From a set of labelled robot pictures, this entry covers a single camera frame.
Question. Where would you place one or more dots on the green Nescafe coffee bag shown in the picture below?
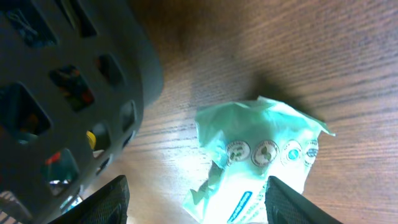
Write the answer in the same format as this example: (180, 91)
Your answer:
(41, 83)

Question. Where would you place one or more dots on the grey plastic shopping basket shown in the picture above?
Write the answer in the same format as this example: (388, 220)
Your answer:
(127, 78)

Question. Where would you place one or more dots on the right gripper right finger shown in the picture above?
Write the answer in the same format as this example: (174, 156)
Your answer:
(286, 206)

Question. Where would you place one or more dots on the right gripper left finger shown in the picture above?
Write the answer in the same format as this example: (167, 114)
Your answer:
(108, 205)

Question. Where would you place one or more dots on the light green wipes packet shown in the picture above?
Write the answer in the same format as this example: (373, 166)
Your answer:
(248, 142)

